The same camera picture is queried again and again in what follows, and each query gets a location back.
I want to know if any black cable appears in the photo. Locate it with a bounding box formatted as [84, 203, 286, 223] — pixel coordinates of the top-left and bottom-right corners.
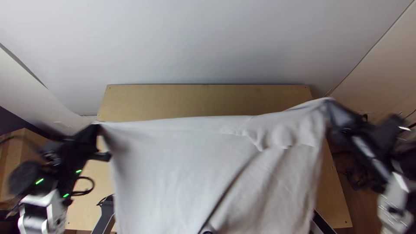
[71, 176, 95, 197]
[331, 148, 374, 193]

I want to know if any white t-shirt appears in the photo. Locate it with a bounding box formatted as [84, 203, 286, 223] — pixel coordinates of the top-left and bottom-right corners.
[94, 97, 333, 234]

